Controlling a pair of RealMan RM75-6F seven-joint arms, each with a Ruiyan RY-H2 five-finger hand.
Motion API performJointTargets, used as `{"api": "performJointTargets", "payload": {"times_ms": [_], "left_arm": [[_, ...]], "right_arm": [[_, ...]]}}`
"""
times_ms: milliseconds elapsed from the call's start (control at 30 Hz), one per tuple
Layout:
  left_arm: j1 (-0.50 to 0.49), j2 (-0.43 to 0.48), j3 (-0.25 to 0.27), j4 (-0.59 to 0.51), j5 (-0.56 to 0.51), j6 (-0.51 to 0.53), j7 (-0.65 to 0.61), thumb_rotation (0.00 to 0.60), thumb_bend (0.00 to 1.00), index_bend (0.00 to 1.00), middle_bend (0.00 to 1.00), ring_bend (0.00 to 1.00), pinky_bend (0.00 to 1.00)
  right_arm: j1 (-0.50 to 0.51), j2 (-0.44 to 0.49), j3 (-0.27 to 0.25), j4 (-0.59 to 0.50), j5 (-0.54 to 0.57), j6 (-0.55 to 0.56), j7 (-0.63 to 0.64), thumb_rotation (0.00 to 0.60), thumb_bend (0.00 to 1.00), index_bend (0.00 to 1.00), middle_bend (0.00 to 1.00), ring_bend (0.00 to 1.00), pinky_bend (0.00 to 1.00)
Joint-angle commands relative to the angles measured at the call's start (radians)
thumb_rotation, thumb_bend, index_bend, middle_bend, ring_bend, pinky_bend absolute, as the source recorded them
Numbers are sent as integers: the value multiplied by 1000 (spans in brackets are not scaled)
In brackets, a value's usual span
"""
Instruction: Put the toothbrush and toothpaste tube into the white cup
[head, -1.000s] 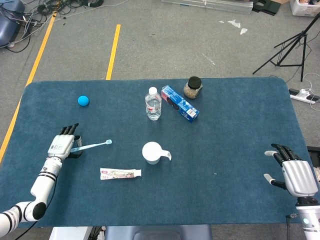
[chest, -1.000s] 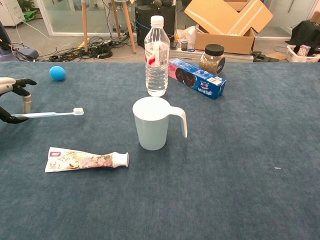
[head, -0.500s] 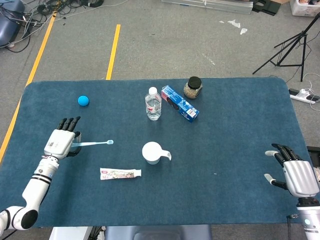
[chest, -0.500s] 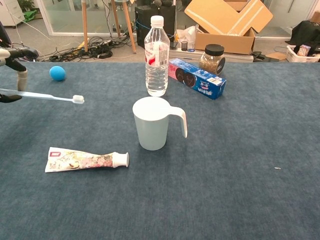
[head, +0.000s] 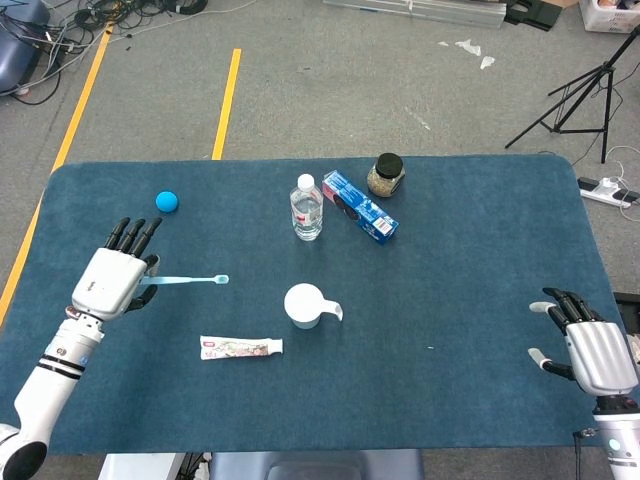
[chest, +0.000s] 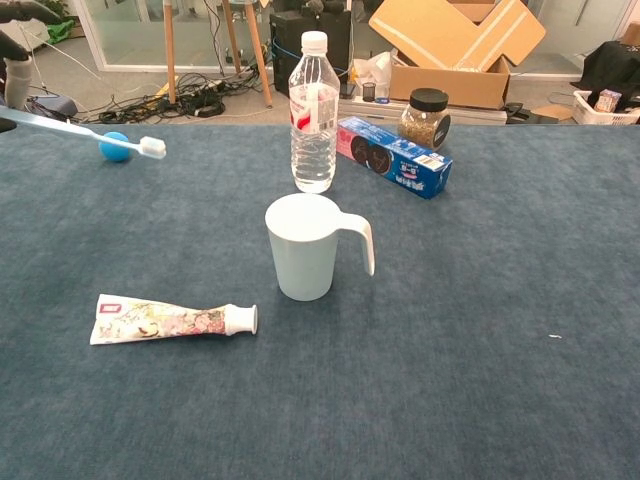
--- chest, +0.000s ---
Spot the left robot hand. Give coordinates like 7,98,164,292
0,0,62,135

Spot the light blue toothbrush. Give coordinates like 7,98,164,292
0,104,167,161

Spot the floral toothpaste tube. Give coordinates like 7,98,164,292
89,293,259,346

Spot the blue grey chair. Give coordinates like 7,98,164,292
29,94,79,124

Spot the white cabinet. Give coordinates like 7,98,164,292
14,18,51,52

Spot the green cloth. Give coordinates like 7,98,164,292
47,18,76,45

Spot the green potted plant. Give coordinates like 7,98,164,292
34,0,71,21

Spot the blue ball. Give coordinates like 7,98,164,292
98,131,133,164

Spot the wooden stool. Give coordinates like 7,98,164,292
162,0,274,109

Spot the black cabinet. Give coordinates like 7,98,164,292
269,9,352,99

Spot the clear plastic water bottle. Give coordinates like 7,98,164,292
288,30,341,195

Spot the white plastic bag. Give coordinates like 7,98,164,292
352,49,394,99

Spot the blue cookie box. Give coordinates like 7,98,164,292
335,116,454,200

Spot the glass jar black lid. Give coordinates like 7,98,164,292
397,87,452,151

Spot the open cardboard box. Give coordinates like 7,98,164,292
368,0,547,111

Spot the blue carpet table cover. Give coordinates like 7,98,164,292
0,123,640,480

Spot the flat cardboard piece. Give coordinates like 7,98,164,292
529,103,574,124

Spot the white plastic basket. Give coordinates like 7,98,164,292
572,89,640,126

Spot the small snack box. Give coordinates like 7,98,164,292
593,88,623,114

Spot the black cloth covered object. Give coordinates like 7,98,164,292
569,40,640,101

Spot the black floor cable tangle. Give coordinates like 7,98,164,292
82,69,274,125

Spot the white cup with handle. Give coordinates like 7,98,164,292
264,193,376,303

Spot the aluminium profile rail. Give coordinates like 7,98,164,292
339,97,509,126

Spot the black floor bracket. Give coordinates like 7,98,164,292
504,101,546,125

